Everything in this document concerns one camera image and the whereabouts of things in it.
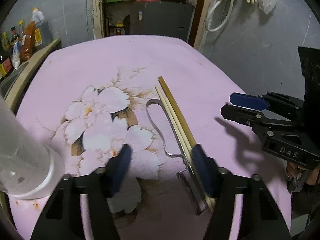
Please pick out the large oil jug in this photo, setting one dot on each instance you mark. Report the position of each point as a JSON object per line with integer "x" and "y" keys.
{"x": 43, "y": 36}

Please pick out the white plastic utensil holder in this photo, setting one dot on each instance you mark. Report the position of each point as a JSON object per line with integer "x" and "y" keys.
{"x": 29, "y": 170}

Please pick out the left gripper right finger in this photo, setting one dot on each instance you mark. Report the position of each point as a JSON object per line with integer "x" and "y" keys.
{"x": 261, "y": 217}

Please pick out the steel peeler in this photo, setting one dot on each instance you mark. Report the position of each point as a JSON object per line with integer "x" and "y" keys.
{"x": 173, "y": 148}

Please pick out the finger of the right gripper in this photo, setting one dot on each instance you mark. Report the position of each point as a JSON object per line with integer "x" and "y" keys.
{"x": 253, "y": 118}
{"x": 250, "y": 101}

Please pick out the pale bamboo chopstick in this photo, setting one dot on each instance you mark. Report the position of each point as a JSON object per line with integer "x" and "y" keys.
{"x": 186, "y": 145}

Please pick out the grey cabinet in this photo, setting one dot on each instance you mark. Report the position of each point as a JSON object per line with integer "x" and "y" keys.
{"x": 160, "y": 18}

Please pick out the wooden door frame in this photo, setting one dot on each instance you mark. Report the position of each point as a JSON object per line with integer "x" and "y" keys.
{"x": 196, "y": 35}

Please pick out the pink floral tablecloth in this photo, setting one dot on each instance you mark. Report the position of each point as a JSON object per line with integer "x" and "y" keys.
{"x": 88, "y": 99}

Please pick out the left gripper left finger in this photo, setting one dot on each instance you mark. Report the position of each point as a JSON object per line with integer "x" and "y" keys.
{"x": 61, "y": 216}

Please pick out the orange snack bag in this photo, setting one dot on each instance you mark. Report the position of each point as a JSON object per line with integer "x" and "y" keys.
{"x": 29, "y": 40}

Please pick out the dark soy sauce bottle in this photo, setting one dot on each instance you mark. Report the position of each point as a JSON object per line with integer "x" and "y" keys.
{"x": 6, "y": 66}

